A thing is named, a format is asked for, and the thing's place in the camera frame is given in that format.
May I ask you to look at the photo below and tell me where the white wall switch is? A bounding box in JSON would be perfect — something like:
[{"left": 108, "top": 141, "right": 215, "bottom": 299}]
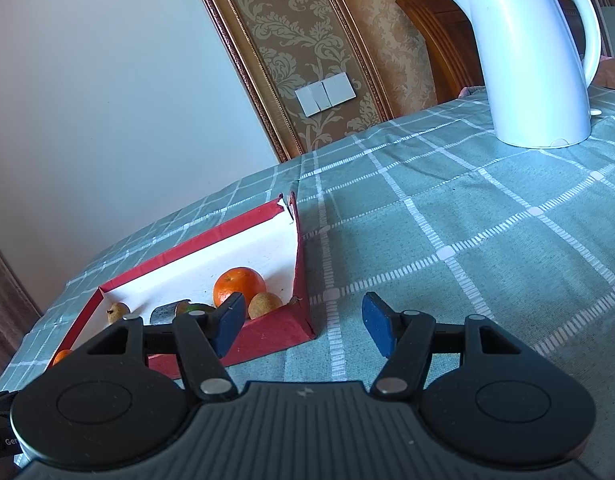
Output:
[{"left": 294, "top": 73, "right": 356, "bottom": 117}]

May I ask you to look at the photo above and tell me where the red cardboard box tray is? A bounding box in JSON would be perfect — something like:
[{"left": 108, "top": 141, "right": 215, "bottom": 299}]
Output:
[{"left": 57, "top": 196, "right": 315, "bottom": 366}]

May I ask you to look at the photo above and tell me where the small brown longan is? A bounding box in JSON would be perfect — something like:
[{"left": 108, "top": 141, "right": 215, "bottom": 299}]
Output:
[{"left": 248, "top": 292, "right": 284, "bottom": 320}]

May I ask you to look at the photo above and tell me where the dark eggplant piece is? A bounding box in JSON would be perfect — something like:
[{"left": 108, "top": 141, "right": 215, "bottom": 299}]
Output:
[{"left": 149, "top": 299, "right": 190, "bottom": 325}]

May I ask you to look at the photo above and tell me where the white electric kettle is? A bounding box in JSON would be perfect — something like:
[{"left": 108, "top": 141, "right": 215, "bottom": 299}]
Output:
[{"left": 453, "top": 0, "right": 601, "bottom": 148}]

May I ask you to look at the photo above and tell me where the orange tangerine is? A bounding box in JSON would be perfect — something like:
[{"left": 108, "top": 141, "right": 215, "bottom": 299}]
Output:
[
  {"left": 52, "top": 349, "right": 72, "bottom": 366},
  {"left": 213, "top": 266, "right": 268, "bottom": 308}
]

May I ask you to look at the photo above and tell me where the wooden headboard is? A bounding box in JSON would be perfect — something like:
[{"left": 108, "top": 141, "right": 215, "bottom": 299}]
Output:
[{"left": 396, "top": 0, "right": 484, "bottom": 104}]

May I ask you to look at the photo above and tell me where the ornate gold wall panel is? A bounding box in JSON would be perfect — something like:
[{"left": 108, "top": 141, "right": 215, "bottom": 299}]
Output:
[{"left": 202, "top": 0, "right": 394, "bottom": 162}]

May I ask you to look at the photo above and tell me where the teal plaid tablecloth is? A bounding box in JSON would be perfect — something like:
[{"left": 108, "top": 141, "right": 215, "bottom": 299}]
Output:
[{"left": 0, "top": 88, "right": 615, "bottom": 479}]

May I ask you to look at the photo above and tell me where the brown longan fruit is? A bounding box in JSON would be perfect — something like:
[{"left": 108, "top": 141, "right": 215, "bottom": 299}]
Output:
[{"left": 106, "top": 301, "right": 131, "bottom": 325}]

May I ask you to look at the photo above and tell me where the green cucumber piece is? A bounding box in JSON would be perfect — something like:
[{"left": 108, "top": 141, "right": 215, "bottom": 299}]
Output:
[{"left": 176, "top": 301, "right": 216, "bottom": 315}]

